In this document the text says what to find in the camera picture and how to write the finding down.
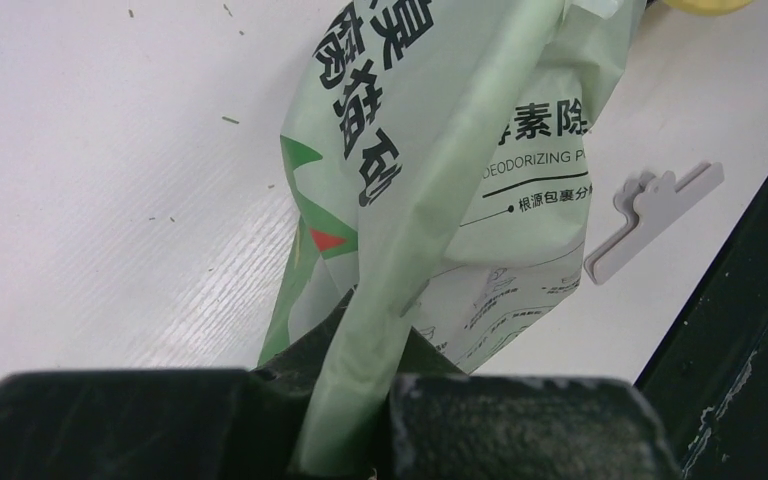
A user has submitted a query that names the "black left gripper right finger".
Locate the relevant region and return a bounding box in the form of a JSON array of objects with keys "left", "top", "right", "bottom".
[{"left": 370, "top": 331, "right": 681, "bottom": 479}]

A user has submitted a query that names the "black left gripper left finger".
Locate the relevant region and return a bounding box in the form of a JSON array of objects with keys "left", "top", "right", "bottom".
[{"left": 0, "top": 302, "right": 346, "bottom": 479}]

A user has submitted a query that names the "green cat litter bag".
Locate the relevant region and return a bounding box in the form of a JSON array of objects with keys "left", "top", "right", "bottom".
[{"left": 260, "top": 1, "right": 646, "bottom": 475}]

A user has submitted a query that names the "white bag sealing clip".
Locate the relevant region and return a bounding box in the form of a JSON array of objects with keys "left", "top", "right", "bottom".
[{"left": 583, "top": 162, "right": 725, "bottom": 285}]

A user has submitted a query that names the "yellow litter box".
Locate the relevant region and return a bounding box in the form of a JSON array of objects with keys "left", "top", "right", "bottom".
[{"left": 661, "top": 0, "right": 753, "bottom": 17}]

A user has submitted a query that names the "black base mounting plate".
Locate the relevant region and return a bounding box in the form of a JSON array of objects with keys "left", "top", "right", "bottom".
[{"left": 636, "top": 177, "right": 768, "bottom": 479}]

